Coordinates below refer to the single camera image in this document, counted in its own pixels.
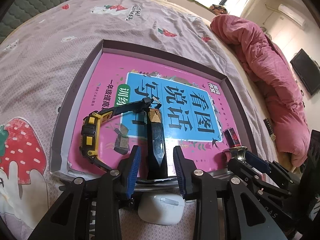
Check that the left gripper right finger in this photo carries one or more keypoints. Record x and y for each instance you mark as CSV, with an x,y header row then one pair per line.
x,y
184,172

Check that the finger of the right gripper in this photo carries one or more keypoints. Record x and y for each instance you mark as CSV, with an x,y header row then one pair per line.
x,y
273,169
252,179

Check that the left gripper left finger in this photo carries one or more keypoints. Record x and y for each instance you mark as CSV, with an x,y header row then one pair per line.
x,y
129,168

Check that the white earbuds case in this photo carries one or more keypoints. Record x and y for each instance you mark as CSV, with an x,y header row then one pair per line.
x,y
162,208

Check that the yellow black wrist watch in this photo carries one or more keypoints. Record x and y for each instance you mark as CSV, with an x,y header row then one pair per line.
x,y
89,144

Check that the red lipstick box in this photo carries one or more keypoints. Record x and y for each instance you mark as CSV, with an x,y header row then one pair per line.
x,y
231,138

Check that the pink Chinese workbook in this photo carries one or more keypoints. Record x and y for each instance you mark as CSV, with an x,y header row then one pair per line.
x,y
194,109

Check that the purple cardboard box tray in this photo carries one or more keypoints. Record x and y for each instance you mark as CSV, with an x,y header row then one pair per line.
x,y
118,135

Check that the pink quilted duvet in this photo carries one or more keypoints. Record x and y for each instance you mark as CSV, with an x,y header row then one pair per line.
x,y
268,68

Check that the strawberry print bed sheet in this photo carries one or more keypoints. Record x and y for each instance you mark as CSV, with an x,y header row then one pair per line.
x,y
40,59

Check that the white air conditioner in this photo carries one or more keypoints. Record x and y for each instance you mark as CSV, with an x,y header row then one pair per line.
x,y
291,14

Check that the brown patterned bag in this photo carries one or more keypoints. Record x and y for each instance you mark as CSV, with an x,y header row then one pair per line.
x,y
218,9

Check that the wall mounted black television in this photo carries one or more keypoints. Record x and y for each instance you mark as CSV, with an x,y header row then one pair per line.
x,y
307,70

